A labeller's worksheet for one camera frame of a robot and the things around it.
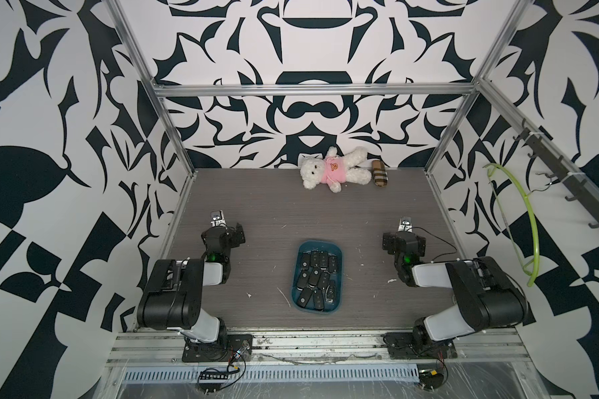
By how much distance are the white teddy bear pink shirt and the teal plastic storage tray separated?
284mm

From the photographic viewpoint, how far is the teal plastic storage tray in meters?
0.83

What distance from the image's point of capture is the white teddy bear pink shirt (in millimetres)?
1104
